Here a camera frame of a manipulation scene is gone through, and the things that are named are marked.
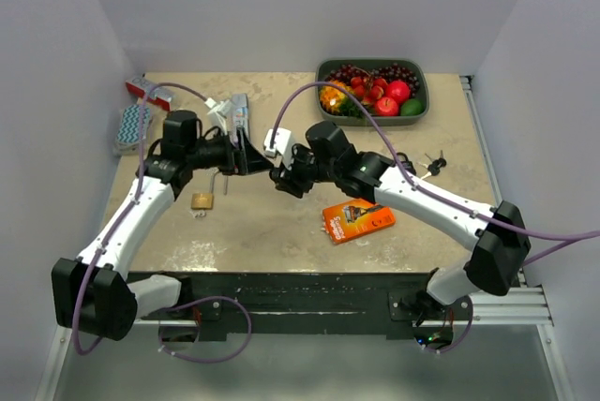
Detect red apple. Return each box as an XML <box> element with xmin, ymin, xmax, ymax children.
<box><xmin>385</xmin><ymin>80</ymin><xmax>411</xmax><ymax>105</ymax></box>
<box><xmin>373</xmin><ymin>97</ymin><xmax>399</xmax><ymax>117</ymax></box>

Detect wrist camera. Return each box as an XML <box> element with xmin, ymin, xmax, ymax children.
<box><xmin>263</xmin><ymin>128</ymin><xmax>295</xmax><ymax>160</ymax></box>
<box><xmin>204</xmin><ymin>97</ymin><xmax>232</xmax><ymax>134</ymax></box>

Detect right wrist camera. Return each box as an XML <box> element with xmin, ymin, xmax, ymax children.
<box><xmin>263</xmin><ymin>128</ymin><xmax>295</xmax><ymax>160</ymax></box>

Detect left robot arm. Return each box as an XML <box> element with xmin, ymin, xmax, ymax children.
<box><xmin>51</xmin><ymin>110</ymin><xmax>273</xmax><ymax>341</ymax></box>

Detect blue zigzag sponge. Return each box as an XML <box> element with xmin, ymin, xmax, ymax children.
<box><xmin>112</xmin><ymin>104</ymin><xmax>153</xmax><ymax>156</ymax></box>

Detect black base frame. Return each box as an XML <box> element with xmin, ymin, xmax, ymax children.
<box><xmin>147</xmin><ymin>272</ymin><xmax>447</xmax><ymax>341</ymax></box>

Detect red toothpaste box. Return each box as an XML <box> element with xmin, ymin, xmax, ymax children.
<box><xmin>125</xmin><ymin>75</ymin><xmax>174</xmax><ymax>112</ymax></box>

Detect red apple back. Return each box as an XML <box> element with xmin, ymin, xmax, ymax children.
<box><xmin>385</xmin><ymin>80</ymin><xmax>411</xmax><ymax>105</ymax></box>

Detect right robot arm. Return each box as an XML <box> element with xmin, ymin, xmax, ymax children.
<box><xmin>263</xmin><ymin>121</ymin><xmax>531</xmax><ymax>319</ymax></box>

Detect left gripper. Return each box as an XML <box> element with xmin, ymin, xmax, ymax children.
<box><xmin>186</xmin><ymin>126</ymin><xmax>273</xmax><ymax>175</ymax></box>

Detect orange razor box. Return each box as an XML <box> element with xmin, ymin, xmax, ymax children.
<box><xmin>322</xmin><ymin>199</ymin><xmax>396</xmax><ymax>245</ymax></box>

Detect red strawberries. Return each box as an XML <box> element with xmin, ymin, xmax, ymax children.
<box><xmin>350</xmin><ymin>76</ymin><xmax>388</xmax><ymax>106</ymax></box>

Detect purple toothpaste box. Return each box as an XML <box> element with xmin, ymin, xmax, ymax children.
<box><xmin>231</xmin><ymin>93</ymin><xmax>250</xmax><ymax>137</ymax></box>

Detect grey fruit tray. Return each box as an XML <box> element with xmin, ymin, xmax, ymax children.
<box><xmin>316</xmin><ymin>57</ymin><xmax>429</xmax><ymax>126</ymax></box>

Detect black padlock keys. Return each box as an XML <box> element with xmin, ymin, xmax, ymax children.
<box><xmin>418</xmin><ymin>150</ymin><xmax>447</xmax><ymax>180</ymax></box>

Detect black padlock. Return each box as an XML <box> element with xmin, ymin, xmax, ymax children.
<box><xmin>397</xmin><ymin>152</ymin><xmax>417</xmax><ymax>176</ymax></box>

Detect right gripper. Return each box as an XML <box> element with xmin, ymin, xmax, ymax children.
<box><xmin>274</xmin><ymin>142</ymin><xmax>340</xmax><ymax>197</ymax></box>

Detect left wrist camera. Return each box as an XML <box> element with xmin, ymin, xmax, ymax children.
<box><xmin>204</xmin><ymin>97</ymin><xmax>232</xmax><ymax>134</ymax></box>

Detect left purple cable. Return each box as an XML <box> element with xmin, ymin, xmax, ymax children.
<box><xmin>71</xmin><ymin>82</ymin><xmax>254</xmax><ymax>364</ymax></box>

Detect dark grapes bunch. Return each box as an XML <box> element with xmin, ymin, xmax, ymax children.
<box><xmin>321</xmin><ymin>62</ymin><xmax>423</xmax><ymax>95</ymax></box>

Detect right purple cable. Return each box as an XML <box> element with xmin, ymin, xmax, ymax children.
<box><xmin>272</xmin><ymin>82</ymin><xmax>600</xmax><ymax>355</ymax></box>

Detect red apple front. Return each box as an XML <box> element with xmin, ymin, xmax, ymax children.
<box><xmin>373</xmin><ymin>97</ymin><xmax>399</xmax><ymax>117</ymax></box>

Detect brass padlock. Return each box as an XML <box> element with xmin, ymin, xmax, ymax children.
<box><xmin>190</xmin><ymin>171</ymin><xmax>229</xmax><ymax>212</ymax></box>

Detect purple cable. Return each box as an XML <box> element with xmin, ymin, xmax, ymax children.
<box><xmin>71</xmin><ymin>82</ymin><xmax>254</xmax><ymax>364</ymax></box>
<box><xmin>272</xmin><ymin>82</ymin><xmax>600</xmax><ymax>355</ymax></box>

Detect orange pineapple toy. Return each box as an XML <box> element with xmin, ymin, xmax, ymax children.
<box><xmin>319</xmin><ymin>81</ymin><xmax>353</xmax><ymax>115</ymax></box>

